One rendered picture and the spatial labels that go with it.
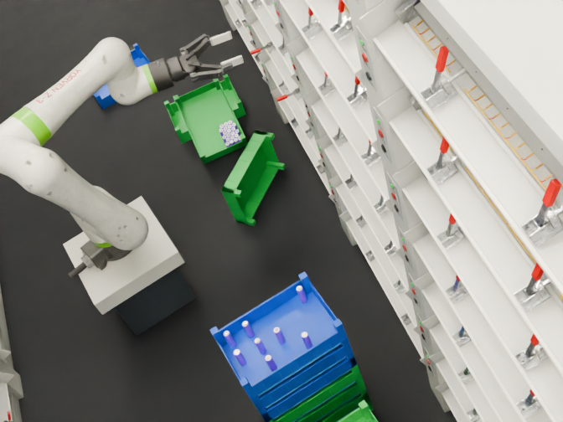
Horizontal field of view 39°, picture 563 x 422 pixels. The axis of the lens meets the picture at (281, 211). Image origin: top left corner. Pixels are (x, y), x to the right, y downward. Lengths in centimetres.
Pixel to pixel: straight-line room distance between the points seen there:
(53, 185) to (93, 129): 153
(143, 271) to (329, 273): 66
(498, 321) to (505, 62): 64
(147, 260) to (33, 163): 65
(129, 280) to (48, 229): 85
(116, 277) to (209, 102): 104
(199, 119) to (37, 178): 134
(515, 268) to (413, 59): 34
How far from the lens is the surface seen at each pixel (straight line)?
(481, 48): 87
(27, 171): 216
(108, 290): 264
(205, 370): 277
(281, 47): 249
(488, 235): 125
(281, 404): 223
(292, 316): 220
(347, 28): 158
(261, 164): 314
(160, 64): 251
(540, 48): 86
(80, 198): 226
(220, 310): 286
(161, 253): 264
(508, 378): 156
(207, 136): 333
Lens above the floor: 235
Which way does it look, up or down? 51 degrees down
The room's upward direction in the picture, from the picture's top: 22 degrees counter-clockwise
